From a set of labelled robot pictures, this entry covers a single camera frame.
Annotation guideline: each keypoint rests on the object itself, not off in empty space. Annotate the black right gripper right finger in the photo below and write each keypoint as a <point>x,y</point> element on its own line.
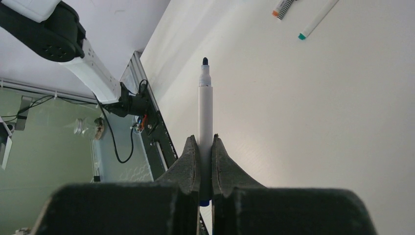
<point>243,206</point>

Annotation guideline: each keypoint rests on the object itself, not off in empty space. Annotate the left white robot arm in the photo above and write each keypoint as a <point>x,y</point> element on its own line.
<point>52,29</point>

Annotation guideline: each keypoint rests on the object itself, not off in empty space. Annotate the black checkered pen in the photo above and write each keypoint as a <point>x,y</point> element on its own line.
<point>283,9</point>

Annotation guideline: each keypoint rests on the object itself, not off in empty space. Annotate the white pen orange end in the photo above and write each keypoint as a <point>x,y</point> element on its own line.
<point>276,11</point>

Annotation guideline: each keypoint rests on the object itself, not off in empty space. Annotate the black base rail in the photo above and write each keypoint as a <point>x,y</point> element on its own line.
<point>159,136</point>

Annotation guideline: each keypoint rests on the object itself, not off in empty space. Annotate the white pen green end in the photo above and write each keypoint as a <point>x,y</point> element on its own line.
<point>326,8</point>

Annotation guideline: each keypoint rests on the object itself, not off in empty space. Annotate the glass jar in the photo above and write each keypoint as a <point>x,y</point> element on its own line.
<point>89,127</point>

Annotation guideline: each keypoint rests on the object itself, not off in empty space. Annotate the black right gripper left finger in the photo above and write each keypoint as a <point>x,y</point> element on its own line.
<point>88,209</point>

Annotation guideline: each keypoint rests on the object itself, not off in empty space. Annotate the white pen blue end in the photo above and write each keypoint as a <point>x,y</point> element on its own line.
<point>205,131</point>

